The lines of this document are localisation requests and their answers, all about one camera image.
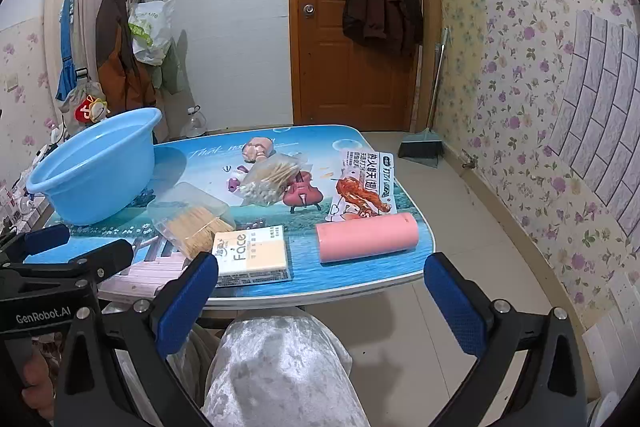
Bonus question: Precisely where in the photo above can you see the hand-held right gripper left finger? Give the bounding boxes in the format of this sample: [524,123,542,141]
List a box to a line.
[54,251,219,427]

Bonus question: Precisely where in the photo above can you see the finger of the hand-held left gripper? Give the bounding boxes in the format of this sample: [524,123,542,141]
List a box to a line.
[75,238,135,284]
[0,223,71,265]

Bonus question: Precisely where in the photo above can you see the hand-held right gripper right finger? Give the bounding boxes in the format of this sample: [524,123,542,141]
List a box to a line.
[423,251,588,427]

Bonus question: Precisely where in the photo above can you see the clear toothpick box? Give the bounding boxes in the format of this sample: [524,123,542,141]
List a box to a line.
[147,182,237,258]

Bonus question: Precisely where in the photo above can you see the white and orange tissue pack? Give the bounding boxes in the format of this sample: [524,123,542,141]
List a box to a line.
[212,225,293,289]

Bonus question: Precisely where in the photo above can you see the light blue plastic basin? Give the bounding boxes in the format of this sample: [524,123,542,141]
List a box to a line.
[26,108,163,226]

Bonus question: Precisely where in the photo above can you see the pink roll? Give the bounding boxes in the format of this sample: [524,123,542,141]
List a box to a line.
[315,213,420,264]

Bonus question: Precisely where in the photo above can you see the red and white snack packet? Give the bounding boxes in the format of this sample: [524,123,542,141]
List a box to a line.
[324,148,398,223]

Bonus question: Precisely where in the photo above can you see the bag of cotton swabs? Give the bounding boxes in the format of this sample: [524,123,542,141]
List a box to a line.
[235,155,307,208]

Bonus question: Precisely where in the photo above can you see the person's left hand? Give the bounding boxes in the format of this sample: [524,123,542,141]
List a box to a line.
[20,347,56,413]

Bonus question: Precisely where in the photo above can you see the cluttered white shelf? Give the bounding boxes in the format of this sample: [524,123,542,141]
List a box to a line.
[0,127,56,233]

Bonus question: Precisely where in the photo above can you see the person's left leg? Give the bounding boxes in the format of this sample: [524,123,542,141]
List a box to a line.
[165,322,223,413]

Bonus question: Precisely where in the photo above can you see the person's leg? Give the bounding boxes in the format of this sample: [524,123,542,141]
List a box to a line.
[202,311,371,427]
[165,322,223,413]

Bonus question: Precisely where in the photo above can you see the person's right leg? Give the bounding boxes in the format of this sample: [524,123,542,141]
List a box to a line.
[202,311,371,427]

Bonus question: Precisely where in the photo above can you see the red and yellow plush toy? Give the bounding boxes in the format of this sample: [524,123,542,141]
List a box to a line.
[75,94,111,124]

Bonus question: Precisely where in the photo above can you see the grey cloth bag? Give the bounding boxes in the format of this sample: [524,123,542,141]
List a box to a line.
[56,79,108,122]

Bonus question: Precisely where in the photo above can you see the dustpan and broom set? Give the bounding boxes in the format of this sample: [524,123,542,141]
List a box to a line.
[398,27,449,168]

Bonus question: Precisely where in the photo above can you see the clear water bottle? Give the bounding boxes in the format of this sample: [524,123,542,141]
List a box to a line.
[179,105,208,140]

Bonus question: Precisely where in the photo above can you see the blue garment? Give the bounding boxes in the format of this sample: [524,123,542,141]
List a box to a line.
[55,0,81,102]

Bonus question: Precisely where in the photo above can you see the brown and orange jacket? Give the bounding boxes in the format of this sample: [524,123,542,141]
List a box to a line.
[95,0,158,115]

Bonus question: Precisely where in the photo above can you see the white and green plastic bag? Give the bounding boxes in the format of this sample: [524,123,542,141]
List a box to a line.
[127,0,176,66]

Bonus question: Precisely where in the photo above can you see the brown wooden door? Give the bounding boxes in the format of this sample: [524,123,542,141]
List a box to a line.
[288,0,421,132]

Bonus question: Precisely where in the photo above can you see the white foam wall panels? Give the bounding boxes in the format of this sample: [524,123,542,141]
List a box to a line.
[582,267,640,408]

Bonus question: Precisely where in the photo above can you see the grey brick pattern wall panel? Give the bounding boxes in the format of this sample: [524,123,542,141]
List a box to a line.
[542,9,640,238]

